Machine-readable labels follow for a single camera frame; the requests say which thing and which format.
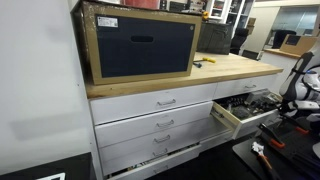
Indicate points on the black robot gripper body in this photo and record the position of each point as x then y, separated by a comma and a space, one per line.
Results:
292, 106

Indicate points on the white drawer with tools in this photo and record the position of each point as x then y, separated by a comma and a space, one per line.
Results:
250, 125

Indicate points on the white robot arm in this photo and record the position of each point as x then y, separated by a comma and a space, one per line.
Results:
301, 86

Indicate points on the grey box in drawer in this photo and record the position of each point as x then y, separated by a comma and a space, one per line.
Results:
258, 96

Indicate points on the black part in drawer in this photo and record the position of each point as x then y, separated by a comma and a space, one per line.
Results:
240, 112

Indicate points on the narrow white drawer front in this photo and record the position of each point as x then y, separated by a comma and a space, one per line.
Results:
236, 86

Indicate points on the low white drawer front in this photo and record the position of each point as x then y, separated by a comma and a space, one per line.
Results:
216, 140

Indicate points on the white drawer with visible gap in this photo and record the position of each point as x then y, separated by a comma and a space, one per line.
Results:
166, 161

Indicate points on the wide white drawer front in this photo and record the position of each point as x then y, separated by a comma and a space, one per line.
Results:
133, 150
140, 105
140, 126

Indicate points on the black clamp with orange tip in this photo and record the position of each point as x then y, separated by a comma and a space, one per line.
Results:
296, 126
271, 136

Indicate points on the black work table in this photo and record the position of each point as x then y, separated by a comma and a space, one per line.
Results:
293, 156

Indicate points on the small cardboard box black panel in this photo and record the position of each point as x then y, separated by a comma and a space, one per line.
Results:
296, 45

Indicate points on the black office chair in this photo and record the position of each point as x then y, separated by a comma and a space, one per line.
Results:
239, 38

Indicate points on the stacked brown cardboard boxes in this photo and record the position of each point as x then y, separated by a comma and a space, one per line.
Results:
251, 26

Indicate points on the dark green hard case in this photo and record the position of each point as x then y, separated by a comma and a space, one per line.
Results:
215, 38

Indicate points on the white shelving unit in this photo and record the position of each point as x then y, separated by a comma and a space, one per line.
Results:
230, 11

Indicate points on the cardboard box with black front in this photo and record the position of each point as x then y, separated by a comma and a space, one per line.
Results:
143, 46

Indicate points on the red container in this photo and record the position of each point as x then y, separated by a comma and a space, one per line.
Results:
141, 3

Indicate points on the white shipping label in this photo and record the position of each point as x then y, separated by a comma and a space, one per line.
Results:
107, 21

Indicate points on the black cabinet with white mark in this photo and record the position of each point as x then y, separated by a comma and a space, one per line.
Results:
50, 168

